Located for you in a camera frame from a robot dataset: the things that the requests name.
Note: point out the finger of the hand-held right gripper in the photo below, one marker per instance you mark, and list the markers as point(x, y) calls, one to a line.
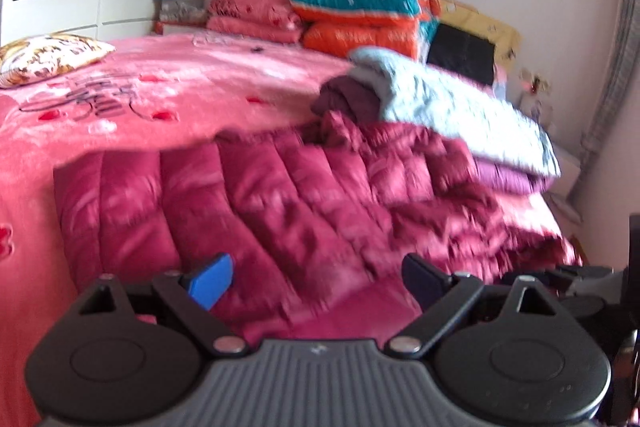
point(535, 279)

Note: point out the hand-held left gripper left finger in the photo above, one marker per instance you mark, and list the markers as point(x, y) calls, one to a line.
point(212, 282)

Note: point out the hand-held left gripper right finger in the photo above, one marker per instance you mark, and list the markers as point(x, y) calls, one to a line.
point(422, 282)

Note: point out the red down jacket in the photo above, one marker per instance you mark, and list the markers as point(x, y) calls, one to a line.
point(250, 207)

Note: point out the white nightstand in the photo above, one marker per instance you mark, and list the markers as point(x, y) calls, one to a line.
point(567, 177)

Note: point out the light blue folded blanket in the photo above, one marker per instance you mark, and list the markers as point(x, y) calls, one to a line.
point(450, 112)

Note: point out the pink bed with blanket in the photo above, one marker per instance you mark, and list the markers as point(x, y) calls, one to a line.
point(175, 92)

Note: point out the purple down jacket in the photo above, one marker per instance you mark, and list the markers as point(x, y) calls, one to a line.
point(345, 99)

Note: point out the grey plaid curtain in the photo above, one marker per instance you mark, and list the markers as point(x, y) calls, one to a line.
point(615, 67)

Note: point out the black cloth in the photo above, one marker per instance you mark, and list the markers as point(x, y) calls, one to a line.
point(460, 54)

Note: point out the orange folded quilt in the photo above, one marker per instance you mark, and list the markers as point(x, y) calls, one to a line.
point(360, 39)

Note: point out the plain pink folded blanket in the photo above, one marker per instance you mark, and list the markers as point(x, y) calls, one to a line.
point(250, 32)

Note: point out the stack of shoe boxes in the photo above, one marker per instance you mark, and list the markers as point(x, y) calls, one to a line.
point(180, 7)

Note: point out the pink heart-print folded blanket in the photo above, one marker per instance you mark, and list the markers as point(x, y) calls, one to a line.
point(250, 7)

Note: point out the floral pillow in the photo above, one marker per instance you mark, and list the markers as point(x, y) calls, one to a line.
point(45, 59)

